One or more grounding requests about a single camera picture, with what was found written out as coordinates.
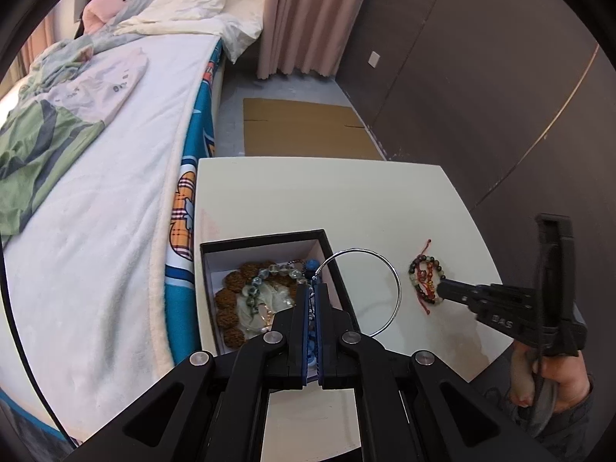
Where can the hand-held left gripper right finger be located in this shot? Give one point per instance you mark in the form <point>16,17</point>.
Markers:
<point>321,327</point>

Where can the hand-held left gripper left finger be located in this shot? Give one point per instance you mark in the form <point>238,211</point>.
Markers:
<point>303,327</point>

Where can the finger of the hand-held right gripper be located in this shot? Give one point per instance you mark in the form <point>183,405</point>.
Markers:
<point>500,315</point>
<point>471,289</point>

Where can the black square box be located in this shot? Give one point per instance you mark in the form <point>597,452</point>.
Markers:
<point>337,260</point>

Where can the silver bangle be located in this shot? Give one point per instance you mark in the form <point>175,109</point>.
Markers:
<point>397,293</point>

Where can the person's right forearm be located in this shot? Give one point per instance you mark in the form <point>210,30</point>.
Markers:
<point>572,423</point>

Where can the person's right hand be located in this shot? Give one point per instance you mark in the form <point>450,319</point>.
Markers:
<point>568,380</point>

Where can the white low table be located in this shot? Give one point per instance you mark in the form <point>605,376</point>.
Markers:
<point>337,197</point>

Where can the blue cartoon bedsheet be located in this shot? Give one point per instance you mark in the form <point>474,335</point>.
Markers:
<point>185,231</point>

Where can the flattened cardboard sheet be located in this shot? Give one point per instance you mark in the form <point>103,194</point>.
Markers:
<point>308,130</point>

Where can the white fleece blanket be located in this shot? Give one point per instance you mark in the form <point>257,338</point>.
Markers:
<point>120,202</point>

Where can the bed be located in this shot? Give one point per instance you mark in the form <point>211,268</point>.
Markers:
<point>220,101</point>

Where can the wide pink curtain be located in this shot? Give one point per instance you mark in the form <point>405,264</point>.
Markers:
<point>308,19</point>

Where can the white floral garment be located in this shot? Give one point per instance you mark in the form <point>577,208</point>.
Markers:
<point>106,82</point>

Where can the green striped cloth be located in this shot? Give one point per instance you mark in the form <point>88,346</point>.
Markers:
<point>38,154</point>

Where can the white pillow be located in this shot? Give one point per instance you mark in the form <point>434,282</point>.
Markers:
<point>192,0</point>

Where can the pink plush toy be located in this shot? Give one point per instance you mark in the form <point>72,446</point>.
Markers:
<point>101,9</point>

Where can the white wall socket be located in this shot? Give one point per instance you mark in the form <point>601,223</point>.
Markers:
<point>374,59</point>

